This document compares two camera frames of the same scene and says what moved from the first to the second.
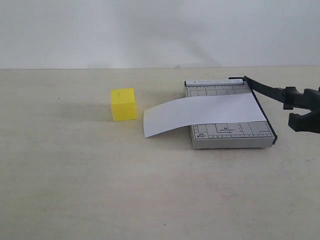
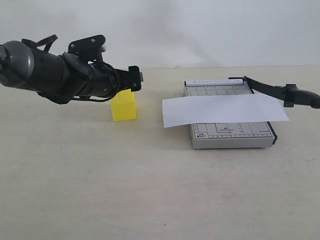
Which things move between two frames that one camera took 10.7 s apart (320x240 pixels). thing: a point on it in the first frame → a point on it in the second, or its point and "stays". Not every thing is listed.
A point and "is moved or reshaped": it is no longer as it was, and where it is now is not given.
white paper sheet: x=169 y=115 is moved or reshaped
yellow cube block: x=123 y=106 stays
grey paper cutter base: x=257 y=134 stays
